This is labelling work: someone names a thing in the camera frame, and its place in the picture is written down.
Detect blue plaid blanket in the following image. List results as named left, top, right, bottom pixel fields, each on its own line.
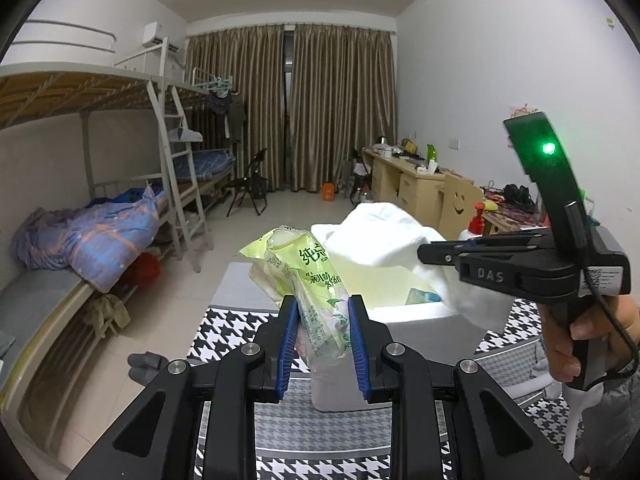
left=12, top=185, right=168, bottom=293

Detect person's right hand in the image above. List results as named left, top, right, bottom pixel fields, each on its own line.
left=542, top=294, right=640, bottom=386

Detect houndstooth table mat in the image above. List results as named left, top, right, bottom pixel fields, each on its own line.
left=187, top=305, right=591, bottom=480

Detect grey slipper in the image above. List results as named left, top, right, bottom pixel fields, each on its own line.
left=127, top=351, right=171, bottom=383

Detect black headphones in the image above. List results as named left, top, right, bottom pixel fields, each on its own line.
left=502, top=184, right=536, bottom=209

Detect green tissue pack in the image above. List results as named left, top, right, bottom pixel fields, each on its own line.
left=240, top=226, right=358, bottom=363

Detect white plastic bin with bag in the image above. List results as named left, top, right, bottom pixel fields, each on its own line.
left=310, top=223, right=493, bottom=411

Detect white air conditioner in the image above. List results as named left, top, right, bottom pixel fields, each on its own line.
left=141, top=22, right=181, bottom=52

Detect blue bed mattress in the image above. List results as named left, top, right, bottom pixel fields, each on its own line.
left=192, top=152, right=236, bottom=179

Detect wooden desk with patterned cover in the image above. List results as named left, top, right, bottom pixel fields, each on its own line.
left=480, top=187, right=551, bottom=237

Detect white bunk bed ladder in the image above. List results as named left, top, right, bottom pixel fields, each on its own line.
left=147, top=80, right=216, bottom=272

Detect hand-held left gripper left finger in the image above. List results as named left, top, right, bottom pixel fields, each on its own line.
left=65, top=295, right=301, bottom=480

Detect black cable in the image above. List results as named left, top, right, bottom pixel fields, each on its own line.
left=565, top=201, right=640, bottom=392

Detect wooden desk with drawers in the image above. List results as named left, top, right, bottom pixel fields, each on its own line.
left=362, top=147, right=451, bottom=222

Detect dark hanging clothes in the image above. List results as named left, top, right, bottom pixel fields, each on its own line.
left=207, top=91, right=248, bottom=142

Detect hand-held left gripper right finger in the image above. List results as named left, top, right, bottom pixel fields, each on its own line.
left=347, top=295, right=581, bottom=480

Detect pink wall poster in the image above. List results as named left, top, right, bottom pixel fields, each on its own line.
left=506, top=104, right=541, bottom=122

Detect black folding chair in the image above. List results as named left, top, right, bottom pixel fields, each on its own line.
left=227, top=149, right=268, bottom=217

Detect white metal bunk bed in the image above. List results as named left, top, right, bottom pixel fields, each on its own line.
left=0, top=20, right=236, bottom=411

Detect white lotion pump bottle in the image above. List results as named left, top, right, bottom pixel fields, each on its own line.
left=457, top=202, right=488, bottom=242

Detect red bag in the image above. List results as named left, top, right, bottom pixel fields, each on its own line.
left=125, top=252, right=163, bottom=293

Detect person's grey clothing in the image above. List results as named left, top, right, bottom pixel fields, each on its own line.
left=575, top=360, right=640, bottom=480

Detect wooden chair with face cutout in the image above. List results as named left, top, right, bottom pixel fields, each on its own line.
left=435, top=175, right=485, bottom=239

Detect beige cloth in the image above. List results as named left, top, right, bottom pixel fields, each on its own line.
left=82, top=292, right=131, bottom=339

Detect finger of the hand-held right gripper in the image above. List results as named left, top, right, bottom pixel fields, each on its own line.
left=454, top=251, right=583, bottom=302
left=416, top=229, right=557, bottom=266

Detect brown striped curtain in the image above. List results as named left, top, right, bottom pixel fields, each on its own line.
left=186, top=25, right=286, bottom=193
left=292, top=25, right=398, bottom=193

